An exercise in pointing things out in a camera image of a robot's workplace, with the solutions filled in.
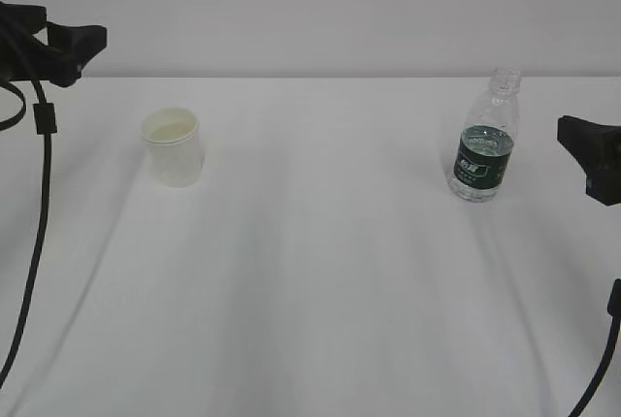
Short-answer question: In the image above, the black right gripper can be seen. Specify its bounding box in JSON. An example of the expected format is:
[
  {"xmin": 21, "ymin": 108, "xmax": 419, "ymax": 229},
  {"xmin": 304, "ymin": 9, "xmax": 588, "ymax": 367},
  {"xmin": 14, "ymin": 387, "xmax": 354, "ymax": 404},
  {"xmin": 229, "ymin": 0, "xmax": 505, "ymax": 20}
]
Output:
[{"xmin": 557, "ymin": 115, "xmax": 621, "ymax": 206}]

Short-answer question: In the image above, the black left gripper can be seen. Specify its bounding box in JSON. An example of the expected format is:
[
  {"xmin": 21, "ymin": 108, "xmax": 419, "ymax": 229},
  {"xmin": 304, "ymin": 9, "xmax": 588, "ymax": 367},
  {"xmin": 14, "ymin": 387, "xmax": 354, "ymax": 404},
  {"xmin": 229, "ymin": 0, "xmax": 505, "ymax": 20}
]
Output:
[{"xmin": 1, "ymin": 2, "xmax": 108, "ymax": 87}]

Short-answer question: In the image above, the clear green-label water bottle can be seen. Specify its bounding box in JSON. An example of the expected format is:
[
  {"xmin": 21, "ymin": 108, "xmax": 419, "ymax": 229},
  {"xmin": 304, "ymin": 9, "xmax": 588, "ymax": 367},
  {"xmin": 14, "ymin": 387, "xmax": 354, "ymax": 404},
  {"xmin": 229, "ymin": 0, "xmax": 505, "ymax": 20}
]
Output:
[{"xmin": 447, "ymin": 68, "xmax": 521, "ymax": 203}]

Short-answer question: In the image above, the white paper cup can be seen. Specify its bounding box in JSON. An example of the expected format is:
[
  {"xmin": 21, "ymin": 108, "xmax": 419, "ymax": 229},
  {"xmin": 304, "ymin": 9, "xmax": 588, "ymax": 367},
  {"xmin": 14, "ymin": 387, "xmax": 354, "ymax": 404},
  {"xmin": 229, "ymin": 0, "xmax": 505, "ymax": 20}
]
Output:
[{"xmin": 140, "ymin": 108, "xmax": 203, "ymax": 188}]

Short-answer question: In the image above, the black left camera cable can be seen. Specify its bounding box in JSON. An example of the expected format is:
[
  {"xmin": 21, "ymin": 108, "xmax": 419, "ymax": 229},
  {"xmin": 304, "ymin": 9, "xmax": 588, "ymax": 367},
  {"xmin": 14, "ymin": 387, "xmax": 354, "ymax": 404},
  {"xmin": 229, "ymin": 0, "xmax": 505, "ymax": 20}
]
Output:
[{"xmin": 0, "ymin": 14, "xmax": 58, "ymax": 384}]

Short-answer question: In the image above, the black camera cable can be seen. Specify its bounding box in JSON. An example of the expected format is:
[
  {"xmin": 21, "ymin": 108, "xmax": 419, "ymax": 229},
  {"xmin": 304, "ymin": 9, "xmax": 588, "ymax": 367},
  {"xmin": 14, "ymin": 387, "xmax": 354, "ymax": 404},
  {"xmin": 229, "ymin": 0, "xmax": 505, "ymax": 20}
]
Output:
[
  {"xmin": 567, "ymin": 278, "xmax": 621, "ymax": 417},
  {"xmin": 0, "ymin": 14, "xmax": 58, "ymax": 384}
]

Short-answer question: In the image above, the black right camera cable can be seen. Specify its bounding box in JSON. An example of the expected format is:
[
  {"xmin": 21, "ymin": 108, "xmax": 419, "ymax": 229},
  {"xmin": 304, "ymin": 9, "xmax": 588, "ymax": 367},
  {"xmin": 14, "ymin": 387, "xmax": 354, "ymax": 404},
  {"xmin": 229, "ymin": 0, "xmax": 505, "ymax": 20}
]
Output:
[{"xmin": 567, "ymin": 278, "xmax": 621, "ymax": 417}]

